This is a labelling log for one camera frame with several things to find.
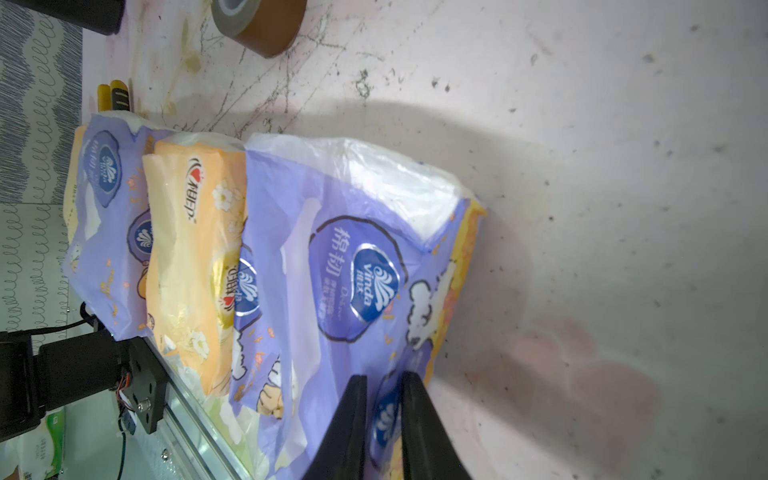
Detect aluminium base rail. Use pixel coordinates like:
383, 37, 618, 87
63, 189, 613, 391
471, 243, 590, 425
137, 360, 250, 479

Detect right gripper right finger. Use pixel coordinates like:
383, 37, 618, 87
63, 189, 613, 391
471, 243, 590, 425
400, 372, 471, 480

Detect yellow handled pliers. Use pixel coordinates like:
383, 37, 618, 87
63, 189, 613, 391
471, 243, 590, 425
97, 80, 131, 112

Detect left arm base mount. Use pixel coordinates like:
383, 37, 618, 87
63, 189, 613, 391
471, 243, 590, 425
118, 338, 169, 434

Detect yellow tissue pack top shelf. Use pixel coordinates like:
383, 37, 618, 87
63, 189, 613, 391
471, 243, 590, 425
62, 125, 87, 243

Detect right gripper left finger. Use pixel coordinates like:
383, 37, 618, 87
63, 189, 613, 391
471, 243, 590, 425
303, 375, 368, 480

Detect purple tissue pack shelf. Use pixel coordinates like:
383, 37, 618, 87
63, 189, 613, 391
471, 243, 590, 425
63, 111, 172, 340
230, 134, 485, 479

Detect purple tissue pack top shelf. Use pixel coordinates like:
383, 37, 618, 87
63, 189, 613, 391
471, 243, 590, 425
63, 111, 172, 340

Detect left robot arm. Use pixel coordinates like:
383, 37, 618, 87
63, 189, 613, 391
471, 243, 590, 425
1, 330, 129, 441

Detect yellow tissue pack shelf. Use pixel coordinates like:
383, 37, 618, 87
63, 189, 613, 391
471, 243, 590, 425
143, 132, 246, 395
62, 125, 87, 243

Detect brown tape roll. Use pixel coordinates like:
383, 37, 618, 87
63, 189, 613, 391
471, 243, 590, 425
211, 0, 307, 59

